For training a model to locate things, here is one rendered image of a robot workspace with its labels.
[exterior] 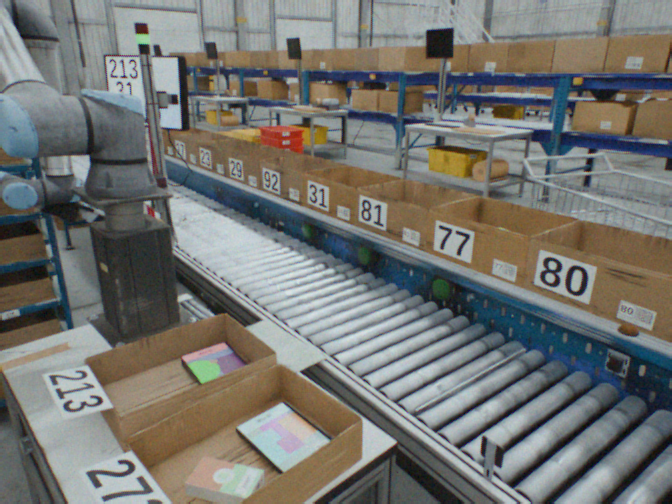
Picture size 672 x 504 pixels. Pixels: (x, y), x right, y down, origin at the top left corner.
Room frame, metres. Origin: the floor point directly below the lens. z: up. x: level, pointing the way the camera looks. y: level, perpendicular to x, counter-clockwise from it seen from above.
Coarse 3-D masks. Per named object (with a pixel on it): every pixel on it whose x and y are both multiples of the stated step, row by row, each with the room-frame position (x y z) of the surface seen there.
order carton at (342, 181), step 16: (304, 176) 2.31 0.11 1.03; (320, 176) 2.39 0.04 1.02; (336, 176) 2.45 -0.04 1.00; (352, 176) 2.48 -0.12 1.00; (368, 176) 2.38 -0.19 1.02; (384, 176) 2.30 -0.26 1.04; (304, 192) 2.31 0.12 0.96; (336, 192) 2.11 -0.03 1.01; (352, 192) 2.03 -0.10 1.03; (320, 208) 2.21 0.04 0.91; (336, 208) 2.11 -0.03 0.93; (352, 208) 2.03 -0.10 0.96; (352, 224) 2.03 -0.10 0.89
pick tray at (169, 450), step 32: (256, 384) 0.99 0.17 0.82; (288, 384) 1.02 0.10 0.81; (192, 416) 0.88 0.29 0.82; (224, 416) 0.93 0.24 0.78; (256, 416) 0.96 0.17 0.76; (320, 416) 0.93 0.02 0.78; (352, 416) 0.86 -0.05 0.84; (128, 448) 0.76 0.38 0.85; (160, 448) 0.83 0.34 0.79; (192, 448) 0.86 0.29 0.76; (224, 448) 0.86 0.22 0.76; (320, 448) 0.76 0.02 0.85; (352, 448) 0.82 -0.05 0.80; (160, 480) 0.78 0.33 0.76; (288, 480) 0.70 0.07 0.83; (320, 480) 0.76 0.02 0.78
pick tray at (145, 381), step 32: (224, 320) 1.30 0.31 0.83; (128, 352) 1.13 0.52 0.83; (160, 352) 1.18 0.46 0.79; (192, 352) 1.23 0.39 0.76; (256, 352) 1.17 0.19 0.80; (128, 384) 1.09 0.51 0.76; (160, 384) 1.09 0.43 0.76; (192, 384) 1.09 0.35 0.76; (224, 384) 0.99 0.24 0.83; (128, 416) 0.86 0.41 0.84; (160, 416) 0.90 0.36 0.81
